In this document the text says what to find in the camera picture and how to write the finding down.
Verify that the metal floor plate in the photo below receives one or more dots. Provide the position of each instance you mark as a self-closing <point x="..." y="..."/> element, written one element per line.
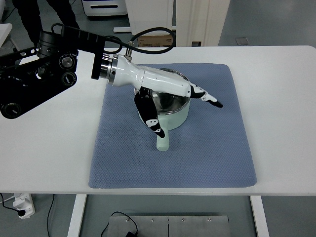
<point x="169" y="226"/>

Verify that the white appliance top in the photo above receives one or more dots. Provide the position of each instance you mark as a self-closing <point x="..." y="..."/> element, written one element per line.
<point x="104" y="7"/>

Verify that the blue quilted mat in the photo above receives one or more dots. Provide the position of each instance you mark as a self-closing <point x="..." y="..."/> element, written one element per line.
<point x="209" y="150"/>

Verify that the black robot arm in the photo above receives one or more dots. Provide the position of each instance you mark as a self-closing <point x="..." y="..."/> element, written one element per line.
<point x="34" y="75"/>

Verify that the white table leg right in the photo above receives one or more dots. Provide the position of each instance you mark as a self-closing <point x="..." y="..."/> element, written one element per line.
<point x="259" y="216"/>

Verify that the white power strip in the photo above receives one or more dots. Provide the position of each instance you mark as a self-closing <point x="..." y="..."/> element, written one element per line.
<point x="24" y="204"/>

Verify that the grey floor object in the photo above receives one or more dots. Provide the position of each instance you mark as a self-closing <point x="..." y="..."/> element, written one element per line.
<point x="242" y="41"/>

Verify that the white table leg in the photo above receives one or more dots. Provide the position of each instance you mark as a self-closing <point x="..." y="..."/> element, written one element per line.
<point x="77" y="215"/>
<point x="259" y="216"/>

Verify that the white table leg left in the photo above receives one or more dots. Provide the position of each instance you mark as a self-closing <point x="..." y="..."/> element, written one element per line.
<point x="77" y="215"/>

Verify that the cardboard box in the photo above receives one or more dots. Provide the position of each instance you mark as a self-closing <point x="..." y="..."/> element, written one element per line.
<point x="155" y="41"/>

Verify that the white table foot bar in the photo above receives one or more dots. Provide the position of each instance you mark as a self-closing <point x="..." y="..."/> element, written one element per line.
<point x="122" y="30"/>

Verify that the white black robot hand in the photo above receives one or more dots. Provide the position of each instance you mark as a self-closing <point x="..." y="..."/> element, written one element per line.
<point x="120" y="72"/>

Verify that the white cabinet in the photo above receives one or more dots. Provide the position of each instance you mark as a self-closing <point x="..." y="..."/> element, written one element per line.
<point x="147" y="14"/>

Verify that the green pot with handle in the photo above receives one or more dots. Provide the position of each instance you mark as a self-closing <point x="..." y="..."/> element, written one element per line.
<point x="164" y="123"/>

